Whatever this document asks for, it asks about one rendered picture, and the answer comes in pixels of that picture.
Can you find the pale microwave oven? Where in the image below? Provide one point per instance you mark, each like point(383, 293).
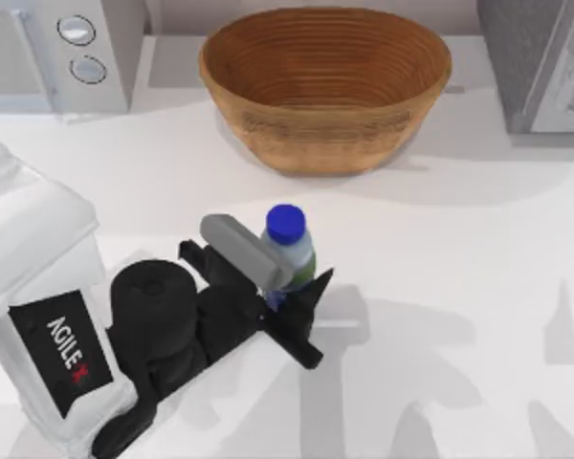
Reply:
point(119, 48)

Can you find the blue capped bottle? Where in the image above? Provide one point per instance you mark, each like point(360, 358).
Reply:
point(287, 225)

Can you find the brown woven basket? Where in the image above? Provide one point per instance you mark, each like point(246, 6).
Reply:
point(325, 95)

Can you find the round microwave knob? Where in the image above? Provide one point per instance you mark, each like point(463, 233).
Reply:
point(88, 69)
point(76, 28)

